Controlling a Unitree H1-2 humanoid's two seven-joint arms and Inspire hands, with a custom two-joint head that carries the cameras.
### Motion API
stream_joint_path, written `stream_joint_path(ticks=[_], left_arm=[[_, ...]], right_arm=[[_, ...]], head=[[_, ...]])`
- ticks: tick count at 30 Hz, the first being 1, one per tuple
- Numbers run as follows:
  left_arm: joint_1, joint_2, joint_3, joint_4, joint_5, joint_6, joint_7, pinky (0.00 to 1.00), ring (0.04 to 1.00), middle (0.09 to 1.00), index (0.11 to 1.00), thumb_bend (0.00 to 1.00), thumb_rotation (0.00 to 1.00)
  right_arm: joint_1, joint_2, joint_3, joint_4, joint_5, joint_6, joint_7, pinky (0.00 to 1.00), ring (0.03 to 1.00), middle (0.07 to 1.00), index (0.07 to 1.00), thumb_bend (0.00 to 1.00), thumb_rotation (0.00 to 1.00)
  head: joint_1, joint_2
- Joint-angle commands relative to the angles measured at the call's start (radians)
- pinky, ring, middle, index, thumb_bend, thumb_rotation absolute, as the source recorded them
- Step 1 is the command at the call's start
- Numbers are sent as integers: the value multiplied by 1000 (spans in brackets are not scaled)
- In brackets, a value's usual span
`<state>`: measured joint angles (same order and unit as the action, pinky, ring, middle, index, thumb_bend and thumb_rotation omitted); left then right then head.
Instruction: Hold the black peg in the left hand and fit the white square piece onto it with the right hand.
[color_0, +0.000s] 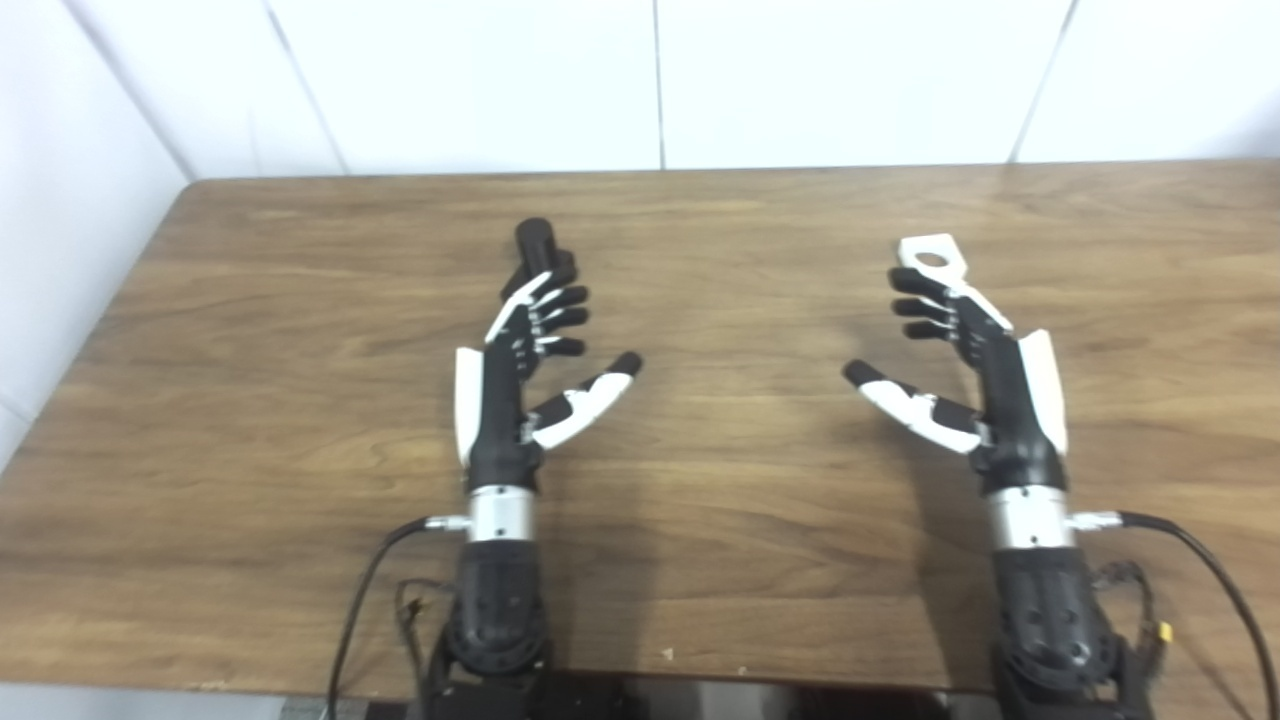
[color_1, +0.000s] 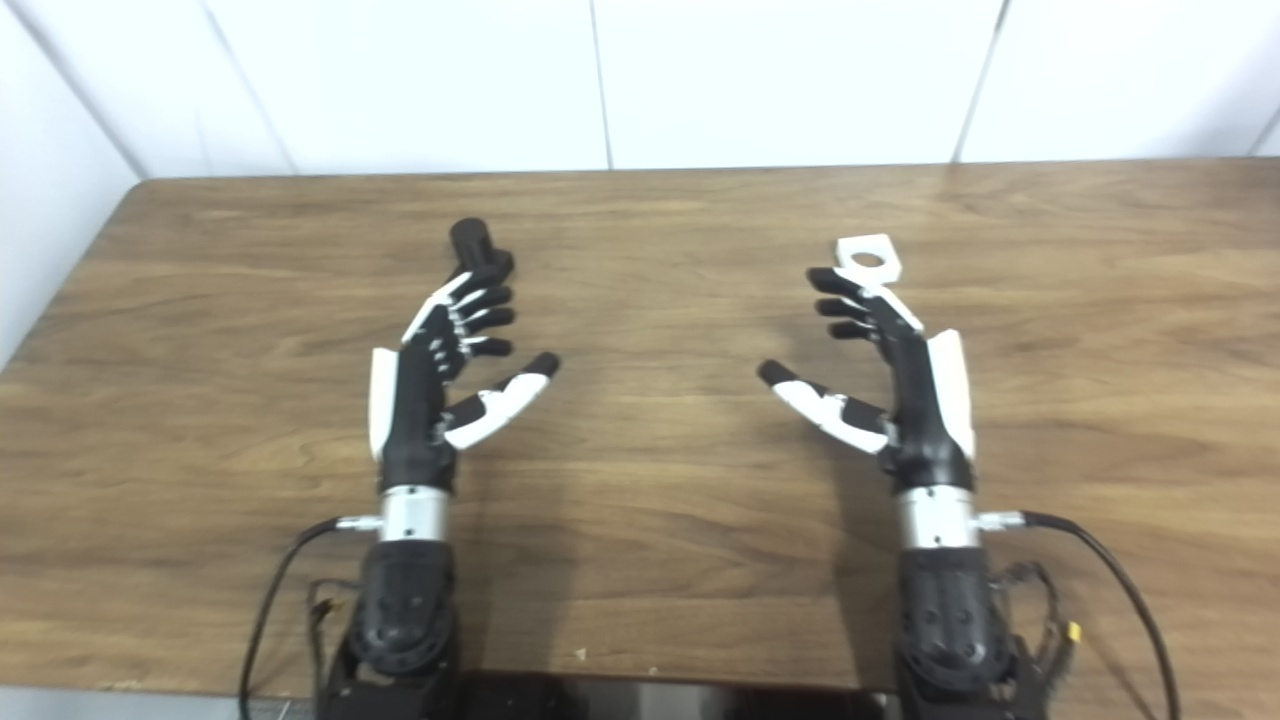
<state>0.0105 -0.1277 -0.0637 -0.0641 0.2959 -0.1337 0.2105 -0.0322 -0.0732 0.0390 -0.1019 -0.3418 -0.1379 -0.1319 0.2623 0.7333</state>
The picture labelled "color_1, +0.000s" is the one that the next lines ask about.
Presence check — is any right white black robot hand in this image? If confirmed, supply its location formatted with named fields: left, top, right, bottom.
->
left=757, top=266, right=977, bottom=493

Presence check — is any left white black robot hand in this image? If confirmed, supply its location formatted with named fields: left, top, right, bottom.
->
left=367, top=262, right=561, bottom=493

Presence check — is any black peg with square base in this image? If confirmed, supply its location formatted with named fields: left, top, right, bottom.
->
left=449, top=218, right=516, bottom=286

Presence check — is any white square piece with hole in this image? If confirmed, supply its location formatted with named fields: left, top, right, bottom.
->
left=834, top=234, right=903, bottom=289

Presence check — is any black robot torso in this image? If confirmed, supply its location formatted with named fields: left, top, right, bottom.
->
left=455, top=672, right=901, bottom=720

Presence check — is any thin left arm wire bundle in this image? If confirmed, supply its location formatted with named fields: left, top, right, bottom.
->
left=305, top=578, right=361, bottom=691

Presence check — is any thin arm wire bundle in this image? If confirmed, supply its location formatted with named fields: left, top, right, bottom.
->
left=305, top=578, right=361, bottom=691
left=990, top=562, right=1083, bottom=691

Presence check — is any thin right arm wire bundle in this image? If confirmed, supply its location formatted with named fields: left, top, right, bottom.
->
left=990, top=562, right=1083, bottom=691

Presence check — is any thick black left wrist cable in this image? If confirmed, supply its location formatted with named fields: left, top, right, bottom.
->
left=238, top=514, right=386, bottom=720

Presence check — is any thick black wrist cable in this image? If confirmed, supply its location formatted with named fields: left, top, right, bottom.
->
left=238, top=514, right=386, bottom=720
left=978, top=510, right=1181, bottom=720

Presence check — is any thick black right wrist cable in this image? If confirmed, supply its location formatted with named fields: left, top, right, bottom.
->
left=978, top=510, right=1181, bottom=720

